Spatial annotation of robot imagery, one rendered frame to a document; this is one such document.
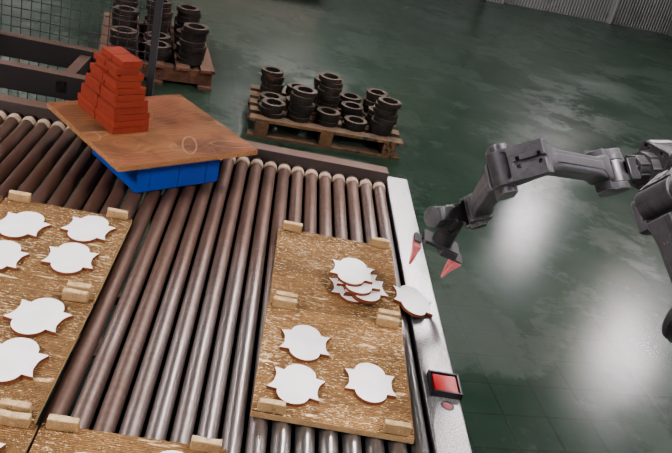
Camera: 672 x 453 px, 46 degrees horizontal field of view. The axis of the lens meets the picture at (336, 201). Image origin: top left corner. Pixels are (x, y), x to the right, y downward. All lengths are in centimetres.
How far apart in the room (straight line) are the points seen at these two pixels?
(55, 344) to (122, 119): 96
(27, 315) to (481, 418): 209
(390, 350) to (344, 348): 12
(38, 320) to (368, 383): 74
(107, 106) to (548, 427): 219
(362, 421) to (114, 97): 130
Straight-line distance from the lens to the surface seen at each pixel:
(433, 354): 204
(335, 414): 174
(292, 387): 176
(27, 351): 179
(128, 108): 256
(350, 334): 198
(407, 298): 218
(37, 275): 204
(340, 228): 249
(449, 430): 183
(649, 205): 153
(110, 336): 187
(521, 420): 352
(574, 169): 180
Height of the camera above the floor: 205
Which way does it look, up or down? 25 degrees down
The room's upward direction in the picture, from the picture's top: 13 degrees clockwise
